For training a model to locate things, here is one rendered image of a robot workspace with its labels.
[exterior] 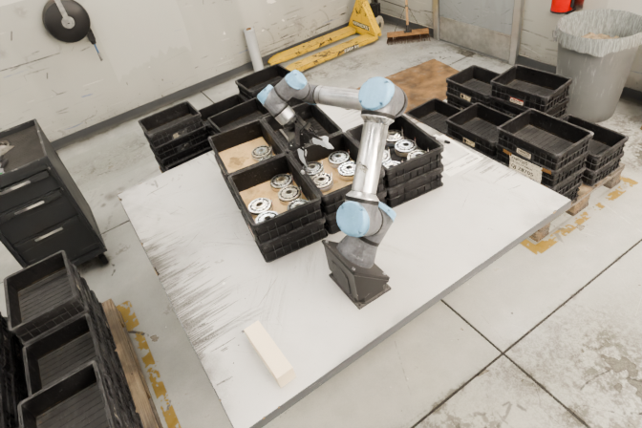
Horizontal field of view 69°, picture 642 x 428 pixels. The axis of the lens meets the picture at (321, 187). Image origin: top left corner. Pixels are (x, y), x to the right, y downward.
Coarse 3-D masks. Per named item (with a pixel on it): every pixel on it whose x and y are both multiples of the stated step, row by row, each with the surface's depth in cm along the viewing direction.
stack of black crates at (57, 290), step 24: (48, 264) 242; (72, 264) 250; (24, 288) 241; (48, 288) 239; (72, 288) 221; (24, 312) 228; (48, 312) 212; (72, 312) 220; (96, 312) 244; (24, 336) 212
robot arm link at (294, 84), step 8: (296, 72) 176; (288, 80) 176; (296, 80) 175; (304, 80) 178; (280, 88) 178; (288, 88) 177; (296, 88) 177; (304, 88) 182; (280, 96) 179; (288, 96) 179; (296, 96) 183; (304, 96) 185
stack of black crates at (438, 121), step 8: (424, 104) 343; (432, 104) 348; (440, 104) 344; (448, 104) 337; (408, 112) 337; (416, 112) 342; (424, 112) 347; (432, 112) 352; (440, 112) 348; (448, 112) 340; (456, 112) 333; (424, 120) 344; (432, 120) 343; (440, 120) 341; (440, 128) 333
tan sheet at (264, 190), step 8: (264, 184) 220; (296, 184) 216; (240, 192) 219; (248, 192) 218; (256, 192) 217; (264, 192) 216; (272, 192) 215; (248, 200) 213; (272, 200) 210; (280, 208) 205
